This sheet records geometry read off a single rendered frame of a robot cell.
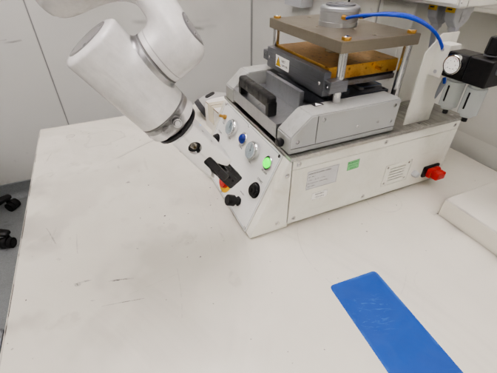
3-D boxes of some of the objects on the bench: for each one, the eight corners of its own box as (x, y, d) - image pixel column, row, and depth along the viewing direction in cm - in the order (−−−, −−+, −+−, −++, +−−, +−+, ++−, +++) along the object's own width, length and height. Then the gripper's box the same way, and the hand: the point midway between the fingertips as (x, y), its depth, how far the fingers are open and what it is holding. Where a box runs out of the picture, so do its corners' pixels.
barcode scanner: (243, 103, 125) (243, 83, 121) (251, 111, 120) (251, 90, 115) (193, 112, 119) (191, 91, 114) (200, 121, 113) (197, 98, 108)
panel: (203, 163, 89) (226, 101, 82) (245, 232, 67) (283, 155, 60) (196, 162, 88) (220, 98, 81) (237, 232, 66) (275, 153, 59)
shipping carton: (254, 114, 117) (254, 90, 112) (269, 129, 108) (271, 103, 102) (205, 123, 111) (203, 98, 106) (217, 139, 102) (216, 112, 96)
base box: (352, 127, 108) (362, 76, 98) (447, 187, 81) (475, 125, 71) (201, 160, 91) (195, 103, 81) (257, 251, 63) (258, 181, 53)
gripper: (145, 117, 56) (208, 175, 68) (163, 158, 45) (235, 217, 57) (177, 88, 55) (235, 151, 68) (203, 121, 44) (266, 189, 57)
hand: (229, 175), depth 61 cm, fingers closed
